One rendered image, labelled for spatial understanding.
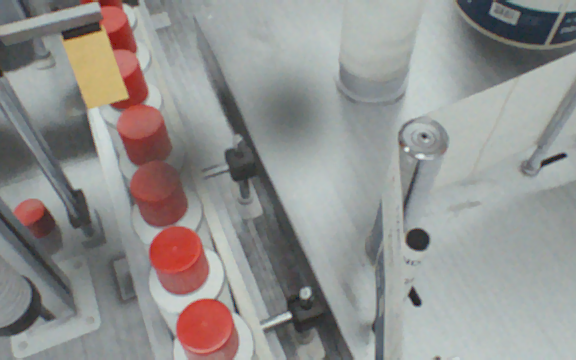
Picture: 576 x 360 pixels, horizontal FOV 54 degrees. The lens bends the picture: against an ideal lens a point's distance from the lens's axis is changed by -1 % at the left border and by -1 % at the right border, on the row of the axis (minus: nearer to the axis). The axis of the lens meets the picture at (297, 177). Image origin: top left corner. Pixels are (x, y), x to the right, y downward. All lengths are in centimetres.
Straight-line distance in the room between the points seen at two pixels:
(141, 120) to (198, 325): 16
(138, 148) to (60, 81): 43
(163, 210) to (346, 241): 25
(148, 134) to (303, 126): 29
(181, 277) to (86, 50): 18
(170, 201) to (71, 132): 40
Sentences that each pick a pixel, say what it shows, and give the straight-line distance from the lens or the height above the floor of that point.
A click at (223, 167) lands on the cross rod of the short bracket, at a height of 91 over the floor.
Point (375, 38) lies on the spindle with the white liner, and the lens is 61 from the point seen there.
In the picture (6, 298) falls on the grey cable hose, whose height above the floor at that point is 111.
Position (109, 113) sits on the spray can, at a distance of 48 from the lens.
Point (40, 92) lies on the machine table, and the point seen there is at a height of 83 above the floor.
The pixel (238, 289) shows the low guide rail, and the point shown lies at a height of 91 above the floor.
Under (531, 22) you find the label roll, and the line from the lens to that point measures 77.
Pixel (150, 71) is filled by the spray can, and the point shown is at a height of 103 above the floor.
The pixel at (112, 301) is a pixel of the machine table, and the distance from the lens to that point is 63.
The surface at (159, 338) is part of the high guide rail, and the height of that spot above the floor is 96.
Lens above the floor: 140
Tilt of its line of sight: 57 degrees down
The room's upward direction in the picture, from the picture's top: 1 degrees clockwise
